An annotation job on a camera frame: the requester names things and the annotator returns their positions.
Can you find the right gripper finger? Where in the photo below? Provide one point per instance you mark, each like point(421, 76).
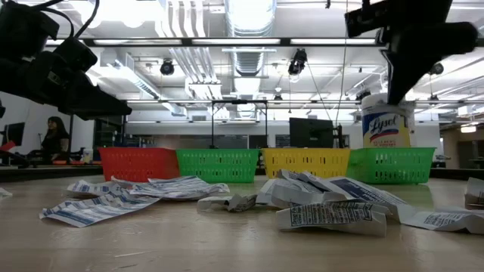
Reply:
point(410, 70)
point(392, 72)

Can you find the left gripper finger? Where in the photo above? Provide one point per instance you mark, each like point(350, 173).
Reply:
point(107, 106)

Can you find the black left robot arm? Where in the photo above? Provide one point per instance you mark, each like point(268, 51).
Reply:
point(22, 26)

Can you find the dark shelf unit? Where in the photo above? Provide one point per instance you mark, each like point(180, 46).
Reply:
point(109, 132)

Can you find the person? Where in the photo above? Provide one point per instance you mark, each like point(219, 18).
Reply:
point(56, 140)

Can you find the small white container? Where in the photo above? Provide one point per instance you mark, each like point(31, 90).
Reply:
point(87, 156)

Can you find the Lysol wipes canister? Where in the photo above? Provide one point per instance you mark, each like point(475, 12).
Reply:
point(385, 128)

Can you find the dark small monitor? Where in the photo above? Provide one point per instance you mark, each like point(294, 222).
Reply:
point(15, 132)

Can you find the red plastic basket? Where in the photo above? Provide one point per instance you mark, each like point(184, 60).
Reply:
point(136, 164)

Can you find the red object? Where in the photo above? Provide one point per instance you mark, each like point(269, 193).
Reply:
point(7, 146)

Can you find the blue striped bandage wrapper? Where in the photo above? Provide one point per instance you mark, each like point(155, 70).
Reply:
point(90, 187)
point(128, 181)
point(94, 209)
point(181, 189)

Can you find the glowing ceiling lamp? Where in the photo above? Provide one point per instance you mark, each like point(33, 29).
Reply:
point(469, 128)

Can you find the green plastic basket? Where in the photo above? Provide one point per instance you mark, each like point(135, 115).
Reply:
point(217, 166)
point(397, 160)

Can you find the black overhead rig beam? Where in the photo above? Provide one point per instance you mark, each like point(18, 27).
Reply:
point(186, 42)

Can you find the black monitor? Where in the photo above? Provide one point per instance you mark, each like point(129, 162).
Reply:
point(310, 132)

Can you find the yellow plastic basket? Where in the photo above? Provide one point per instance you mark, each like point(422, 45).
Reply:
point(302, 160)

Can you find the crumpled small white packet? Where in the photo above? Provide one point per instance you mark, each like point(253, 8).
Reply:
point(234, 203)

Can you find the white Drug Facts packet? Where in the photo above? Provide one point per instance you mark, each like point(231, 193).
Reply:
point(329, 219)

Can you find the black ceiling-hung camera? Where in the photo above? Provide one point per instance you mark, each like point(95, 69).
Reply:
point(167, 68)
point(436, 69)

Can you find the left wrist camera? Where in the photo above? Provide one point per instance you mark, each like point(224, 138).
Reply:
point(75, 54)

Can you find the black overhead rig camera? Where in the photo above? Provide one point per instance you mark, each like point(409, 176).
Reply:
point(298, 64)

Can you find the black background table frame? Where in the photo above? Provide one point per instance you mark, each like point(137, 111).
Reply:
point(239, 101)

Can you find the silver ceiling air duct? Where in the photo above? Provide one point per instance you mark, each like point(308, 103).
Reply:
point(247, 62)

